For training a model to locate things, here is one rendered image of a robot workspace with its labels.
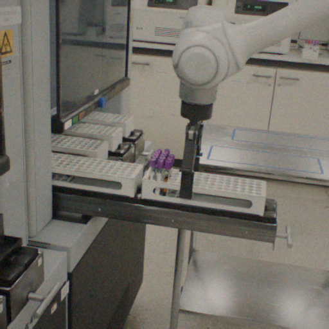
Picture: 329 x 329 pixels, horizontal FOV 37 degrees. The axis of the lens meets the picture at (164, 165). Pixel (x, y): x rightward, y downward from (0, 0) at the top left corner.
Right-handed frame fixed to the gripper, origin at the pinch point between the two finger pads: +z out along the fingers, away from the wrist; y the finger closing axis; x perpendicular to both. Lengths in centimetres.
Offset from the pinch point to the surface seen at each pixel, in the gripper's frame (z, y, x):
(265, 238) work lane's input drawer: 9.0, -6.8, -19.8
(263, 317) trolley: 58, 29, -26
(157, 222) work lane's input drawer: 9.0, -6.7, 6.2
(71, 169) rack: -0.5, -4.3, 29.3
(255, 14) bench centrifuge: -29, 231, -7
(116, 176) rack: -0.6, -4.9, 17.3
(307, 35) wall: -13, 292, -48
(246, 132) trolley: 4, 63, -12
